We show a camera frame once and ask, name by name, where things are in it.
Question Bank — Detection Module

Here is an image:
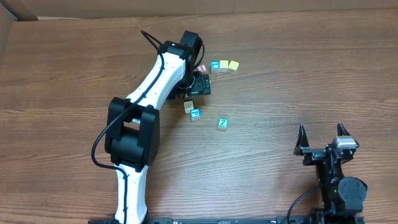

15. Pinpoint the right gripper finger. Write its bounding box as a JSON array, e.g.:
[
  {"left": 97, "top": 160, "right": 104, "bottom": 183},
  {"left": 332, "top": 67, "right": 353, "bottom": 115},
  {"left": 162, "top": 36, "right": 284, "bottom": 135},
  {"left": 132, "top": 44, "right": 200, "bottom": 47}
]
[
  {"left": 294, "top": 124, "right": 310, "bottom": 156},
  {"left": 337, "top": 122, "right": 350, "bottom": 136}
]

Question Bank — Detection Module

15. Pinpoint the white natural wood block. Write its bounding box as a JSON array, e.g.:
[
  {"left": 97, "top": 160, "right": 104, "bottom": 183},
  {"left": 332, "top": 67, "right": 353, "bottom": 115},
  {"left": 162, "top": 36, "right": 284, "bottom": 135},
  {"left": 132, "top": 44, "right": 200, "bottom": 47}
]
[{"left": 183, "top": 101, "right": 194, "bottom": 114}]

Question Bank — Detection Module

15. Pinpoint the blue letter P block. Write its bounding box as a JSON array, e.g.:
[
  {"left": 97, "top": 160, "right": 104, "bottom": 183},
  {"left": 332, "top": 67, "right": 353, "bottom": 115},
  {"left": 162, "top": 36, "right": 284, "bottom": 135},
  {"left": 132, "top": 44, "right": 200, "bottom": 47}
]
[{"left": 190, "top": 108, "right": 201, "bottom": 121}]

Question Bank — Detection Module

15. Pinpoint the green letter Z block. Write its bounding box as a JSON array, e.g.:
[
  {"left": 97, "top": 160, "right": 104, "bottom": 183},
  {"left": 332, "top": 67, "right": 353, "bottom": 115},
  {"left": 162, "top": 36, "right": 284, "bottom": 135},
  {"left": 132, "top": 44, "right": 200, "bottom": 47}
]
[{"left": 217, "top": 118, "right": 229, "bottom": 131}]

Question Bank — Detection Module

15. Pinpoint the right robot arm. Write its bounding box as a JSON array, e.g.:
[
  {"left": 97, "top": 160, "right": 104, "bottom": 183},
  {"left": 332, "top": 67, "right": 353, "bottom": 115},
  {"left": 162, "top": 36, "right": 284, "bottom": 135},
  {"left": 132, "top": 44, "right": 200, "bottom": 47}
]
[{"left": 294, "top": 123, "right": 368, "bottom": 223}]

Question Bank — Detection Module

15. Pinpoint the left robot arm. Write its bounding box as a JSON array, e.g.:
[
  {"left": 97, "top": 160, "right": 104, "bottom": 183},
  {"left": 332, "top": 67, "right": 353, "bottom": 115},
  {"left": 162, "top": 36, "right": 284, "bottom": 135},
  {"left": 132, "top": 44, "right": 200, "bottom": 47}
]
[{"left": 98, "top": 30, "right": 211, "bottom": 223}]

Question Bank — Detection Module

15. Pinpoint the red letter I block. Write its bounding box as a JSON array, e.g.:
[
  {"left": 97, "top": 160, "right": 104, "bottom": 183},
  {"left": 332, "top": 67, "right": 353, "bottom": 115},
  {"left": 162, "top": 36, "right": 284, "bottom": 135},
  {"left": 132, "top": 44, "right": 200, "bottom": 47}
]
[{"left": 197, "top": 65, "right": 207, "bottom": 73}]

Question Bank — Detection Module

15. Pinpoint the blue picture block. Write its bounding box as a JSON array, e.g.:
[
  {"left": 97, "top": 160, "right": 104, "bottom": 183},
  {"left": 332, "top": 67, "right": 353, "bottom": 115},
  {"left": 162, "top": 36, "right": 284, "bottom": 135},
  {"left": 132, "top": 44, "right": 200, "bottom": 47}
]
[{"left": 210, "top": 60, "right": 220, "bottom": 73}]

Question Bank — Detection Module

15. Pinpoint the yellow block middle top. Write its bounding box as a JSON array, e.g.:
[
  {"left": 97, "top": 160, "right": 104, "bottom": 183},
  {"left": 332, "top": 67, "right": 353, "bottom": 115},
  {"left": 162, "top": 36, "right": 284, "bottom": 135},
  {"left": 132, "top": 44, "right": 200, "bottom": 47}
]
[{"left": 219, "top": 60, "right": 229, "bottom": 73}]

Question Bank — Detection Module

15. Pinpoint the yellow block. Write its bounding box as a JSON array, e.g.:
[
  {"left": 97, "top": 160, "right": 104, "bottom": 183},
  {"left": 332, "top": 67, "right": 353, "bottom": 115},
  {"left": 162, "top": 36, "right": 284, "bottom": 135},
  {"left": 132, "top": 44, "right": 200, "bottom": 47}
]
[
  {"left": 219, "top": 60, "right": 229, "bottom": 73},
  {"left": 228, "top": 60, "right": 239, "bottom": 74}
]

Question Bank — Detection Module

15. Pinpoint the yellow block far right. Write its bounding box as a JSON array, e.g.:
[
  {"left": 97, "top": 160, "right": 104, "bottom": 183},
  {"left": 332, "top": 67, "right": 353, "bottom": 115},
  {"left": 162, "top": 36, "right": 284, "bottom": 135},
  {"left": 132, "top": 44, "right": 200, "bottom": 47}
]
[{"left": 228, "top": 60, "right": 239, "bottom": 74}]

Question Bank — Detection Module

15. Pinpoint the cardboard box corner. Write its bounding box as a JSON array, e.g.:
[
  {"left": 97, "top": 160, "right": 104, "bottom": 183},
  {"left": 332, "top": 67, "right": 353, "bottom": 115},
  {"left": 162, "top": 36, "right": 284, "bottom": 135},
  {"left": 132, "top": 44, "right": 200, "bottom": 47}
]
[{"left": 1, "top": 0, "right": 38, "bottom": 62}]

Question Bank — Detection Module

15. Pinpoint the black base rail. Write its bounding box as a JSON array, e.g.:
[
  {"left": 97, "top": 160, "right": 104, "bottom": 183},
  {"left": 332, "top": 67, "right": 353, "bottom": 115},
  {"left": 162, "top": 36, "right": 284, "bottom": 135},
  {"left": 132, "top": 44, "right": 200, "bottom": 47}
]
[{"left": 87, "top": 215, "right": 365, "bottom": 224}]

